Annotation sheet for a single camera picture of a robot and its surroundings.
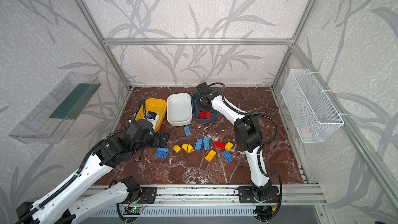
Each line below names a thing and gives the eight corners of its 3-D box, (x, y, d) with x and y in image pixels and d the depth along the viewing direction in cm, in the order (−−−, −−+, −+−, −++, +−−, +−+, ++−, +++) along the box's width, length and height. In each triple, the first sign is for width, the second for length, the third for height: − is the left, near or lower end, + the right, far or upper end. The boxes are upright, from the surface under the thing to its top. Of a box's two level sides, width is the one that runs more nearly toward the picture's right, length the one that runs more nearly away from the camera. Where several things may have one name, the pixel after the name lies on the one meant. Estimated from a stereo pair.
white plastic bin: (164, 127, 100) (162, 122, 96) (170, 98, 116) (168, 93, 111) (191, 127, 100) (190, 122, 96) (193, 98, 116) (193, 93, 111)
